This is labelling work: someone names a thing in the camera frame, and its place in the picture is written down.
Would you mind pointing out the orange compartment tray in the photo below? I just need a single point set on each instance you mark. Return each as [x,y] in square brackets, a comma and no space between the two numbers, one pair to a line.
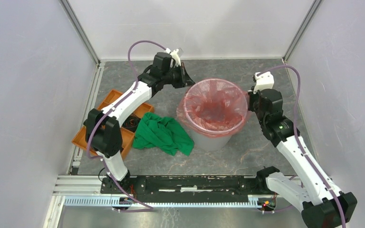
[127,133]

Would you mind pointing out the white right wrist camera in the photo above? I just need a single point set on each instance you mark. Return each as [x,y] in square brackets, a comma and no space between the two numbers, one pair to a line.
[263,81]

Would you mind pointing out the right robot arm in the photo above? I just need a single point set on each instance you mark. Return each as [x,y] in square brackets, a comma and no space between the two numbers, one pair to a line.
[321,203]

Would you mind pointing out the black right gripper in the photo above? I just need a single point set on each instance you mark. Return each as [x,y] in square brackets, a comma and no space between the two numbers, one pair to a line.
[252,96]

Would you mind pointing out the slotted cable duct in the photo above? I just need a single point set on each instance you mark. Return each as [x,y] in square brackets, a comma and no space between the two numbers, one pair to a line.
[115,201]

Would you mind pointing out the green cloth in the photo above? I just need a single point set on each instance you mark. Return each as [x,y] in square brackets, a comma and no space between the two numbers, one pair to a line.
[164,133]

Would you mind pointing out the grey plastic trash bin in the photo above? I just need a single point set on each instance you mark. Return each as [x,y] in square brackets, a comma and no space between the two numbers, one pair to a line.
[211,141]

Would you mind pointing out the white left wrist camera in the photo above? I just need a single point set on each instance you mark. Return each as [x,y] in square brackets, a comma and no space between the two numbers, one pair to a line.
[176,55]

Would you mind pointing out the red plastic trash bag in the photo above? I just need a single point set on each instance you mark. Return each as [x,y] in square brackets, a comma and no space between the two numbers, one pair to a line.
[214,107]

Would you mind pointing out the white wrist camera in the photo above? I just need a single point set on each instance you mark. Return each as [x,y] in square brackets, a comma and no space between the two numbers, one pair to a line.
[176,55]
[263,81]

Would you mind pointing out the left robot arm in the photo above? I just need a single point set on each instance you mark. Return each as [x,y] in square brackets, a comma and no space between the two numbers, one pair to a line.
[103,126]

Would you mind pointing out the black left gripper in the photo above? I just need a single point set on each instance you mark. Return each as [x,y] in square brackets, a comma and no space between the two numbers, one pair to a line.
[185,80]

